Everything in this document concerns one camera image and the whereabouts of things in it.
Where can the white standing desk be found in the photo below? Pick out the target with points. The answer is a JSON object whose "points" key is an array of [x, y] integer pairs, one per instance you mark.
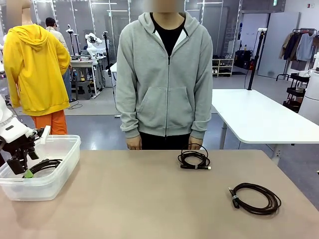
{"points": [[113, 68]]}

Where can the navy hanging jacket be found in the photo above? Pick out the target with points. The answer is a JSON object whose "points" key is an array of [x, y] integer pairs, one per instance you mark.
{"points": [[291, 47]]}

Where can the black luggage bags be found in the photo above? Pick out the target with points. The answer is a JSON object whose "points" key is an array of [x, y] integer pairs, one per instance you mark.
{"points": [[243, 59]]}

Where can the black camera stand pole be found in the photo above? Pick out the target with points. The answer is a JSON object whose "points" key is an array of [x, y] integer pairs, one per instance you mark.
{"points": [[255, 62]]}

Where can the light blue hanging sweater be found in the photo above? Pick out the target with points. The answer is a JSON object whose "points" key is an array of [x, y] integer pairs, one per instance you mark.
{"points": [[305, 47]]}

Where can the person's left forearm grey sleeve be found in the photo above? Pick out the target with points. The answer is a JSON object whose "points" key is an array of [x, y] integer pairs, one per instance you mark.
{"points": [[200, 119]]}

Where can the white table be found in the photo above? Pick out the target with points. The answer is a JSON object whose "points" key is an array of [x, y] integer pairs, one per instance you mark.
{"points": [[261, 119]]}

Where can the black tripod with camera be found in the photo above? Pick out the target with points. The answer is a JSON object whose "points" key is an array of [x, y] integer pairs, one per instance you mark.
{"points": [[71, 31]]}

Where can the wooden shoe rack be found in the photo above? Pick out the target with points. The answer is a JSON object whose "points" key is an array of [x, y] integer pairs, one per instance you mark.
{"points": [[223, 66]]}

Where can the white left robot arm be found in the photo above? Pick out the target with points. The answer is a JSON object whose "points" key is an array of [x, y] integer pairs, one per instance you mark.
{"points": [[10, 127]]}

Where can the thin black tripod pole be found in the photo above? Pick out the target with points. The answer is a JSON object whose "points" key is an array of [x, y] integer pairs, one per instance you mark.
{"points": [[107, 52]]}

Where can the grey step stool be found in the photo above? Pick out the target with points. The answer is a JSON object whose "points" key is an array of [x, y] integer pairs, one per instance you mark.
{"points": [[82, 88]]}

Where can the black clothes rack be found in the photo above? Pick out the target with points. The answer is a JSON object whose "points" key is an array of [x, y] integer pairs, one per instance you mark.
{"points": [[286, 72]]}

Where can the person's right forearm grey sleeve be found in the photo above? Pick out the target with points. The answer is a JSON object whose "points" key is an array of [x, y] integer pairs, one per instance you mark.
{"points": [[129, 119]]}

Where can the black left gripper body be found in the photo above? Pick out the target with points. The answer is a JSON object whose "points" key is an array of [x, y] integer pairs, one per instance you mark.
{"points": [[22, 145]]}

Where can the yellow hoodie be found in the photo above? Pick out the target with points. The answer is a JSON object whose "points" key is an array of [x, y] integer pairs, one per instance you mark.
{"points": [[35, 74]]}

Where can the black utility cart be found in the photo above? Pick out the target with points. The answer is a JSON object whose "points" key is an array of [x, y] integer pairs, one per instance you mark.
{"points": [[296, 92]]}

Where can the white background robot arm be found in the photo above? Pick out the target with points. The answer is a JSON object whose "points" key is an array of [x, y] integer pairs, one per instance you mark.
{"points": [[92, 46]]}

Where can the beige mannequin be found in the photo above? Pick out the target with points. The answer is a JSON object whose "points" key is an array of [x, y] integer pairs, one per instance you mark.
{"points": [[27, 18]]}

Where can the person's right hand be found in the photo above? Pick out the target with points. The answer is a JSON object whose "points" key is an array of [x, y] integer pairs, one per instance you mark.
{"points": [[134, 143]]}

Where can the grey workbench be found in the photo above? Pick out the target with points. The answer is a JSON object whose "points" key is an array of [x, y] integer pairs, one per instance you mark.
{"points": [[82, 63]]}

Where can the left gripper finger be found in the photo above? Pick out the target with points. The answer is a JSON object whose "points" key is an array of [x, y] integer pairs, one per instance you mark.
{"points": [[33, 153], [17, 165]]}

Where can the person's left hand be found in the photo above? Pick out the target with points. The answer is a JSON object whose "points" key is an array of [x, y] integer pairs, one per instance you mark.
{"points": [[195, 143]]}

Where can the white cylindrical pedestal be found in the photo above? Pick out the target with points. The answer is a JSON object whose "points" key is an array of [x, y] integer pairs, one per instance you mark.
{"points": [[310, 99]]}

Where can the clear plastic storage container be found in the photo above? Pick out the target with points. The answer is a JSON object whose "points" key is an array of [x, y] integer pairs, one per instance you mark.
{"points": [[49, 184]]}

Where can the person in grey hoodie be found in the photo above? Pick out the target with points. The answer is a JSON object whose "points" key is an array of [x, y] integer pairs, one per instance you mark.
{"points": [[164, 87]]}

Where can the orange trousers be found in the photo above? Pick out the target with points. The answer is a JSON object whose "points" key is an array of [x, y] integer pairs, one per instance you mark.
{"points": [[49, 123]]}

